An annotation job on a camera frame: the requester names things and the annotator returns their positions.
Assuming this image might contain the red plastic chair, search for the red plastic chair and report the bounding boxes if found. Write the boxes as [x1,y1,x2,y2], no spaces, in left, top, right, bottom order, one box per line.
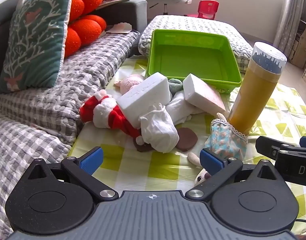
[187,0,220,20]

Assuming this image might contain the crumpled white cloth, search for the crumpled white cloth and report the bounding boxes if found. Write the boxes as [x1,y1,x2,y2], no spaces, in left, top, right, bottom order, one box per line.
[165,90,206,125]

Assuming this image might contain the green plastic bin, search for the green plastic bin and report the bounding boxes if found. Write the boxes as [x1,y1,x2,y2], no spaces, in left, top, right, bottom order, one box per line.
[146,29,242,94]

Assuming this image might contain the grey quilted ottoman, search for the grey quilted ottoman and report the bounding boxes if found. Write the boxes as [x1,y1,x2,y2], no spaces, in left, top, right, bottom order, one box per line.
[138,15,253,73]

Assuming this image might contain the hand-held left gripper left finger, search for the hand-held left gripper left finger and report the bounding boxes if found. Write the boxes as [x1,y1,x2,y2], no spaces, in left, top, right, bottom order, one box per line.
[25,147,119,202]

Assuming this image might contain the white cloth hat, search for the white cloth hat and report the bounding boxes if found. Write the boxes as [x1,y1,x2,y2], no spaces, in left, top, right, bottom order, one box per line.
[140,104,180,153]

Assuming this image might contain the grey-green sponge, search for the grey-green sponge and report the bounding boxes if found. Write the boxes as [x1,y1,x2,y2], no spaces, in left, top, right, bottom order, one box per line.
[167,78,185,100]

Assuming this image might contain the brown felt disc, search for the brown felt disc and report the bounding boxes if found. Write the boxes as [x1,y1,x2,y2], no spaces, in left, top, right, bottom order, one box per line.
[133,137,156,153]
[177,127,198,152]

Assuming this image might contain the beige plush doll floral dress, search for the beige plush doll floral dress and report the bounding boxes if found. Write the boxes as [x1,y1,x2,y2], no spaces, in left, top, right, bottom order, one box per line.
[188,112,249,183]

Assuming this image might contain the grey patterned curtain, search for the grey patterned curtain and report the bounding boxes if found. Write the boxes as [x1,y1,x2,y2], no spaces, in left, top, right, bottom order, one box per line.
[273,0,302,48]

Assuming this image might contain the grey sofa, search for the grey sofa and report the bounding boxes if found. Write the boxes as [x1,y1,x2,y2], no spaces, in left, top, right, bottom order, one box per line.
[0,0,148,100]

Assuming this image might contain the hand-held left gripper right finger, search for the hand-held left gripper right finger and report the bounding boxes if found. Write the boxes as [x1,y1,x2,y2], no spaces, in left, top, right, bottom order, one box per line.
[185,148,285,200]

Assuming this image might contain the teal pillow white coral print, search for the teal pillow white coral print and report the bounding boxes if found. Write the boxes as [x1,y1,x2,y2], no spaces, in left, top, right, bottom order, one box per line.
[0,0,74,92]

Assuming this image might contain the picture book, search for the picture book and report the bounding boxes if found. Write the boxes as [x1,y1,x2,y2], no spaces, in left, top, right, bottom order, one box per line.
[95,0,130,10]

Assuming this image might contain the pink fluffy toy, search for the pink fluffy toy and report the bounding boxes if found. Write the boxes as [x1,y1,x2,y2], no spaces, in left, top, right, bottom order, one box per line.
[114,74,144,96]

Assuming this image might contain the white foam block pink face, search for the white foam block pink face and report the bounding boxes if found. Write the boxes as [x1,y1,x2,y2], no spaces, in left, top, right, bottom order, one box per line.
[182,74,226,113]

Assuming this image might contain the orange pumpkin cushion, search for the orange pumpkin cushion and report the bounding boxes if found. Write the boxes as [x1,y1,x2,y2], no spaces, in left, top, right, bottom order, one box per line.
[64,15,107,58]
[68,0,104,22]

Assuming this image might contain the yellow-green checked tablecloth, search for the yellow-green checked tablecloth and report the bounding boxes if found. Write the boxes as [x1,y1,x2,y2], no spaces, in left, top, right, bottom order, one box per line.
[68,55,306,235]

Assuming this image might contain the yellow bottle clear cap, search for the yellow bottle clear cap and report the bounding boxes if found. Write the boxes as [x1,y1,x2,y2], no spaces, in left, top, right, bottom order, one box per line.
[229,42,287,135]

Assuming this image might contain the wooden shelf with boxes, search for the wooden shelf with boxes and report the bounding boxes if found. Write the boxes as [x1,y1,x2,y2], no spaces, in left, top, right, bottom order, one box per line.
[284,17,306,90]

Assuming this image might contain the red white santa plush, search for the red white santa plush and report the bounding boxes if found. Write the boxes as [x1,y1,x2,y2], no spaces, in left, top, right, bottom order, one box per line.
[79,89,144,145]

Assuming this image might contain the white paper scrap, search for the white paper scrap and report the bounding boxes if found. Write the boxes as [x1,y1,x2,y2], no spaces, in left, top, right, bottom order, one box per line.
[106,22,133,34]

